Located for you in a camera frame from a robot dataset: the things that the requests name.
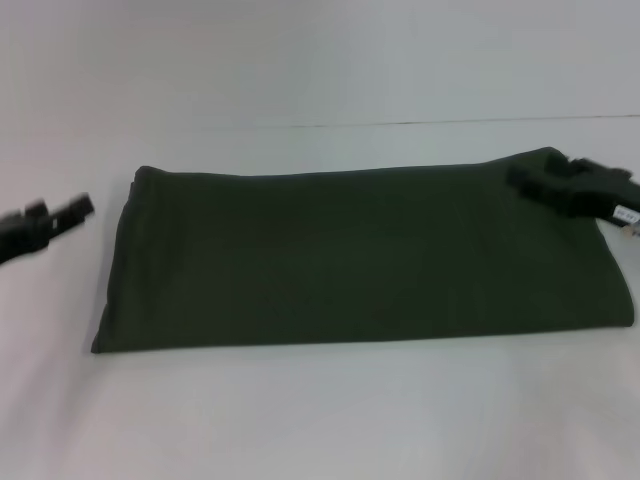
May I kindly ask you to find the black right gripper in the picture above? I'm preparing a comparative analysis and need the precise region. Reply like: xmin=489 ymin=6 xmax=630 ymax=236
xmin=506 ymin=153 xmax=640 ymax=227

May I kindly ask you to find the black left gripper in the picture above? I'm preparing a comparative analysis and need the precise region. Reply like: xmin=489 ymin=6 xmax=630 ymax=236
xmin=0 ymin=192 xmax=96 ymax=267

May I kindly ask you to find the dark green printed t-shirt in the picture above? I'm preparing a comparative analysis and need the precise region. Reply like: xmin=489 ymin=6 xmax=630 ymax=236
xmin=89 ymin=146 xmax=637 ymax=356

